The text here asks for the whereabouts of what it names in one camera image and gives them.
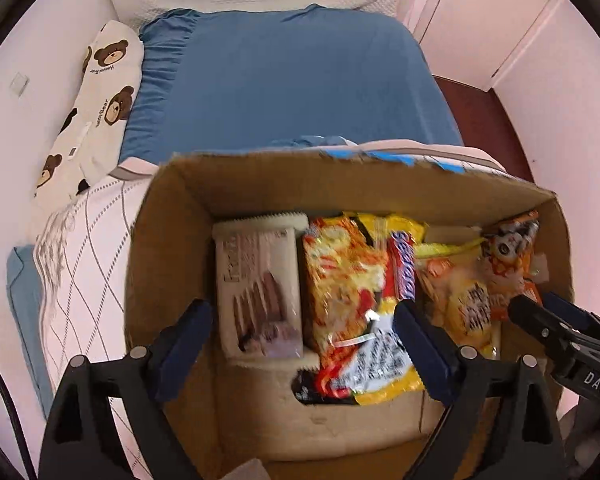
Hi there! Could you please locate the yellow red noodle packet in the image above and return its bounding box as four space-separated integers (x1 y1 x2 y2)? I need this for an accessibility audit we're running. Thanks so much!
292 212 428 406

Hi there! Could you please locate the orange yellow cracker packet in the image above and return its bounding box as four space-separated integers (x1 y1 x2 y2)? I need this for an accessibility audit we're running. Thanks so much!
415 240 497 357

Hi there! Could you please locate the blue bed sheet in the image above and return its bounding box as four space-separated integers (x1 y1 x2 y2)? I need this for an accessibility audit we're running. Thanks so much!
6 4 465 421

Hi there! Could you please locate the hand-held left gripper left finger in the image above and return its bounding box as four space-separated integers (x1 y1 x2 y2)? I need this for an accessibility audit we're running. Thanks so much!
39 299 214 480

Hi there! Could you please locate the white door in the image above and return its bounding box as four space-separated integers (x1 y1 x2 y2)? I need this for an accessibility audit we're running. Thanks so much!
412 0 561 77

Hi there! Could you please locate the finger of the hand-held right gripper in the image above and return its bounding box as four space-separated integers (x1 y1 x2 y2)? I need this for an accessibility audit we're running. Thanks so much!
508 294 600 362
541 291 600 349

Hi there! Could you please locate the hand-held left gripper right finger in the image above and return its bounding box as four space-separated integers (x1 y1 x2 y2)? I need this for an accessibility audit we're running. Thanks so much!
391 299 567 480

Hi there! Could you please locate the brown cardboard box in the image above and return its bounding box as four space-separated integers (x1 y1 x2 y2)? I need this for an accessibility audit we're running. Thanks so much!
124 146 576 480

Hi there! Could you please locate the white wafer packet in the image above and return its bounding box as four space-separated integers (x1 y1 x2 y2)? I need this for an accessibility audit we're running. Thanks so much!
211 211 311 359

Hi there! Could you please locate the white diamond pattern quilt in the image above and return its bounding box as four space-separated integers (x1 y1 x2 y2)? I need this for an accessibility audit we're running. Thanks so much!
32 137 511 480

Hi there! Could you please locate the orange cartoon snack packet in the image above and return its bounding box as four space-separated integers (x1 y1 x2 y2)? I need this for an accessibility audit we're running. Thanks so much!
480 210 544 322

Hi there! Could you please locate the red candy bar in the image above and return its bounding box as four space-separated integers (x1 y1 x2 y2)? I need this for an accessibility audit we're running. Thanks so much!
385 230 420 302

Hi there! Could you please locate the bear print pillow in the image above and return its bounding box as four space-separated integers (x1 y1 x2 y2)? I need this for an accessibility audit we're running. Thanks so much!
32 20 146 211

